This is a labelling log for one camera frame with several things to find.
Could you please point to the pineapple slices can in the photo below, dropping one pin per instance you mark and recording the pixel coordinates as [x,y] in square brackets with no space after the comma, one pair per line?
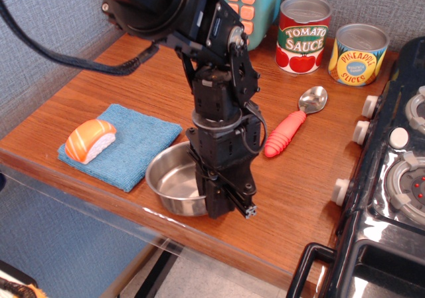
[358,53]

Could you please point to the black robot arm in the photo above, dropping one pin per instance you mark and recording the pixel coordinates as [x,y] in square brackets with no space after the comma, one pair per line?
[209,38]

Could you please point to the red handled spoon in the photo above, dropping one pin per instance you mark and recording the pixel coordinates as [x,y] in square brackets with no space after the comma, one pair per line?
[311,101]

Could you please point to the toy microwave oven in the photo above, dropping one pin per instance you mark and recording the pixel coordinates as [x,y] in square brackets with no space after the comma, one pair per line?
[257,16]

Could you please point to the small steel pot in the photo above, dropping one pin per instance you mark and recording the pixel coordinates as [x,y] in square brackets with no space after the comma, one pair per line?
[171,176]

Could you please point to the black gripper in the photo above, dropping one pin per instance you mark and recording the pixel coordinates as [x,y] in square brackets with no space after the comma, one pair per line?
[222,165]

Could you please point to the black toy stove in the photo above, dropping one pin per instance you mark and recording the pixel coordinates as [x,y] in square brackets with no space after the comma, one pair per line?
[379,250]

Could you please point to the tomato sauce can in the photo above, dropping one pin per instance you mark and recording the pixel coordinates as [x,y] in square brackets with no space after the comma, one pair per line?
[302,32]

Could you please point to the salmon sushi toy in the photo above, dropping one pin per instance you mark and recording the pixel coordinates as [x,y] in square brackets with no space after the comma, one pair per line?
[89,139]

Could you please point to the blue towel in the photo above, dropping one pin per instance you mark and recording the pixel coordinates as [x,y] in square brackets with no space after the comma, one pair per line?
[139,139]

